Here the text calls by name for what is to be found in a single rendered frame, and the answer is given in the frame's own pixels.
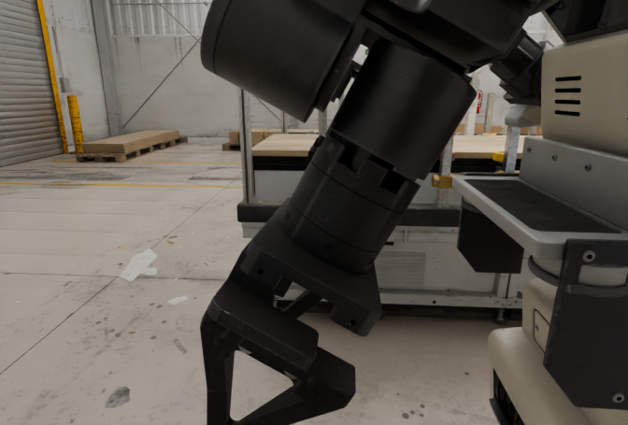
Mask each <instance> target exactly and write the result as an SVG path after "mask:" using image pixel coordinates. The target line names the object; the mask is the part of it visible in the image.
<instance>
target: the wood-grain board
mask: <svg viewBox="0 0 628 425"><path fill-rule="evenodd" d="M318 136H319V135H315V134H273V135H271V136H269V137H267V138H266V139H265V140H264V141H262V142H260V143H259V144H257V145H256V146H254V147H252V156H304V157H307V155H308V152H309V150H310V148H311V146H313V144H314V142H315V141H316V139H317V137H318ZM526 136H536V137H540V138H543V136H542V135H520V138H519V145H518V151H517V158H516V159H521V156H522V150H523V143H524V137H526ZM506 138H507V136H506V135H455V136H454V137H453V147H452V151H453V152H455V158H473V159H492V158H493V153H494V152H495V151H505V144H506Z"/></svg>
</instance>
